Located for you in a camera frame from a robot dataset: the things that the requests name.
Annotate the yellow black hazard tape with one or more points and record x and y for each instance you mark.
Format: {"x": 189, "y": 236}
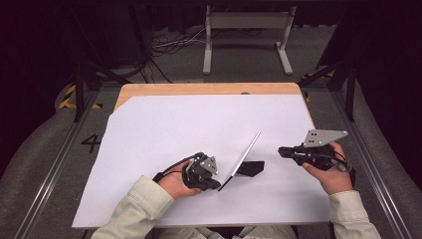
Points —
{"x": 308, "y": 97}
{"x": 68, "y": 98}

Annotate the grey metal frame stand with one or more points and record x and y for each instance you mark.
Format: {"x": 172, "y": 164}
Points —
{"x": 247, "y": 20}

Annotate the black tripod stand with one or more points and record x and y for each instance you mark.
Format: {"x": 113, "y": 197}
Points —
{"x": 79, "y": 89}
{"x": 350, "y": 89}

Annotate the person's left hand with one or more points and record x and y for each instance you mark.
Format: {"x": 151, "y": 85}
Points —
{"x": 174, "y": 186}

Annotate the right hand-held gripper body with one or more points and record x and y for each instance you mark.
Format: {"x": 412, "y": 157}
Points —
{"x": 318, "y": 156}

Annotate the white paper sheet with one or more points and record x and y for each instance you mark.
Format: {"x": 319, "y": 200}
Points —
{"x": 166, "y": 132}

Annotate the person's right hand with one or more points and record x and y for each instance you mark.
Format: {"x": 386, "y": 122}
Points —
{"x": 335, "y": 181}

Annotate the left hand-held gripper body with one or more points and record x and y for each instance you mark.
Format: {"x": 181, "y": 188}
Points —
{"x": 200, "y": 169}

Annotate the aluminium floor rail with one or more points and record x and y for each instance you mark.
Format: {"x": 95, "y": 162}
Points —
{"x": 56, "y": 166}
{"x": 375, "y": 179}

